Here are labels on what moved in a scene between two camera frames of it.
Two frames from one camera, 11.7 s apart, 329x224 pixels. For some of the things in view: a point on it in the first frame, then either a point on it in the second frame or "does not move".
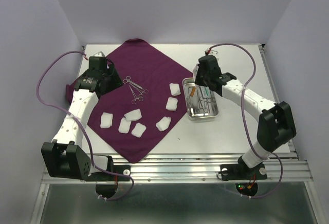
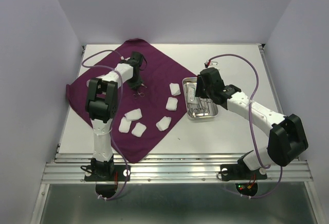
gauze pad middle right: [171, 104] does not move
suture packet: [195, 70] → [191, 90]
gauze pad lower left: [124, 126] does not move
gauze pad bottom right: [164, 124] does not move
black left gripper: [116, 81] → [136, 85]
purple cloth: [134, 117] does not move
